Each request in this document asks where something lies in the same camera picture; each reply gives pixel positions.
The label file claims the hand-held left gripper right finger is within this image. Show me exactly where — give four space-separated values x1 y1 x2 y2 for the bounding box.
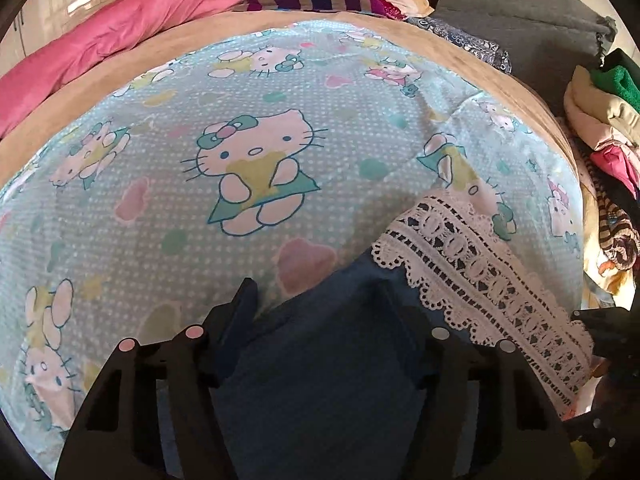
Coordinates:
375 280 572 480

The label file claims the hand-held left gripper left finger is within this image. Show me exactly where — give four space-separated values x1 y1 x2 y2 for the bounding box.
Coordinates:
55 277 261 480

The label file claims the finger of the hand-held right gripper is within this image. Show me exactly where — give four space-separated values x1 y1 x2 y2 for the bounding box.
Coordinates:
571 308 640 361

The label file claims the blue denim pants lace trim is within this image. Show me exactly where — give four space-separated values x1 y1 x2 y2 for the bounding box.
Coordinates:
210 187 594 480

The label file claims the brown striped knitted cloth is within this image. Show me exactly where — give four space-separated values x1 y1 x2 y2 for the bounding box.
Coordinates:
596 194 640 267

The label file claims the pink folded cloth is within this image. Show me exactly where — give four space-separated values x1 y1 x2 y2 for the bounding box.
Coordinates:
590 139 640 197

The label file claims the cream folded cloth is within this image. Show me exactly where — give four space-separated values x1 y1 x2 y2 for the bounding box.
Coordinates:
564 66 640 153

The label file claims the cartoon cat printed bed sheet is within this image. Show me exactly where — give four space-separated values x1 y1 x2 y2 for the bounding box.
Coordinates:
0 17 584 480

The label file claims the green towel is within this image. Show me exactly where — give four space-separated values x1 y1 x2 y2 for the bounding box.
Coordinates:
590 62 640 114

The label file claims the blue patterned cloth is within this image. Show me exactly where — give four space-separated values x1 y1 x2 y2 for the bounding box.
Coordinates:
405 16 513 73

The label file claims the magenta cloth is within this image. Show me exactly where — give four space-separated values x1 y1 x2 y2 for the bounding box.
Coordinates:
371 0 407 22

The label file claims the pink duvet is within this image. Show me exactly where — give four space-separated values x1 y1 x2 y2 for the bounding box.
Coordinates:
0 0 283 138

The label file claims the grey upholstered headboard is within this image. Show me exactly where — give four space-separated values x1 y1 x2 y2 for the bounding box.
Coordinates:
357 0 621 128

